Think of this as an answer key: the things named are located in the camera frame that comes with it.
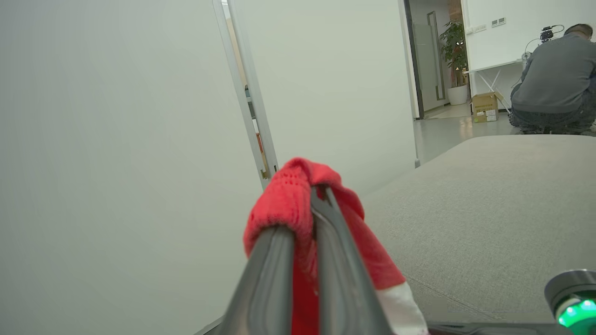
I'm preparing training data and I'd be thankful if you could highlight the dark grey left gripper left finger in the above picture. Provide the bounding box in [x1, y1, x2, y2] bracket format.
[219, 225, 295, 335]

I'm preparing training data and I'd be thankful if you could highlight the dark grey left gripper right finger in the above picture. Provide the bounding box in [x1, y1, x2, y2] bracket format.
[311, 186, 394, 335]

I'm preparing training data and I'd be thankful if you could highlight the red and white garment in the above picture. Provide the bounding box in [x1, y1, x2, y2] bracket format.
[243, 157, 429, 335]

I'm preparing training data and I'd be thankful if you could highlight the white plant pot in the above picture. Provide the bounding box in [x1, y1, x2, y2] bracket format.
[447, 84, 469, 106]

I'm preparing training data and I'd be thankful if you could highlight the brown cardboard box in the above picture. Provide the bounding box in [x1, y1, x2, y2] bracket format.
[470, 92, 504, 123]

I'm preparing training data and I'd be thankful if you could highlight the green potted plant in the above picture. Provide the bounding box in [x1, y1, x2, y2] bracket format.
[439, 20, 468, 87]

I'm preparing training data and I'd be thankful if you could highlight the white folding table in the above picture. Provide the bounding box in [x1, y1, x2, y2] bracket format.
[463, 59, 525, 113]

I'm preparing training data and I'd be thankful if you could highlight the person in grey shirt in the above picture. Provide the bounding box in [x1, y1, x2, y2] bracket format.
[508, 23, 596, 135]

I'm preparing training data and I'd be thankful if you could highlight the black device on table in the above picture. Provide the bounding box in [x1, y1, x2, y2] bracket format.
[539, 25, 565, 45]

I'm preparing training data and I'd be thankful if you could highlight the grey partition post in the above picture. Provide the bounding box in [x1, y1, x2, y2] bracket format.
[212, 0, 279, 189]

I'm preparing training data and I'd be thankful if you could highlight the glass door with handle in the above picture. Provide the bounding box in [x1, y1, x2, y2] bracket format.
[412, 10, 448, 113]

